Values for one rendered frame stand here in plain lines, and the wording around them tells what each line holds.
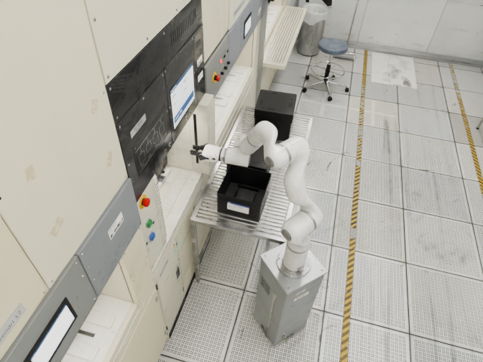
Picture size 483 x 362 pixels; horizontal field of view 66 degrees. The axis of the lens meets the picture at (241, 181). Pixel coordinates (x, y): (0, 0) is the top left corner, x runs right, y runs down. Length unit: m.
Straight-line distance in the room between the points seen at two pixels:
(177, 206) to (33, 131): 1.38
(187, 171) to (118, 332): 1.08
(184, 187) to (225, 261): 0.91
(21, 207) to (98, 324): 1.02
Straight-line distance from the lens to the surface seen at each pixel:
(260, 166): 2.53
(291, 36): 4.30
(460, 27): 6.32
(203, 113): 2.14
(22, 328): 1.24
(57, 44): 1.07
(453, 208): 4.00
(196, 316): 2.85
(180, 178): 2.43
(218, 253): 3.10
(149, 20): 1.48
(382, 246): 3.41
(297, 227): 1.80
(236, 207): 2.28
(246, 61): 3.58
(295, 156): 1.69
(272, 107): 2.81
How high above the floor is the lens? 2.58
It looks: 45 degrees down
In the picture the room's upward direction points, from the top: 3 degrees clockwise
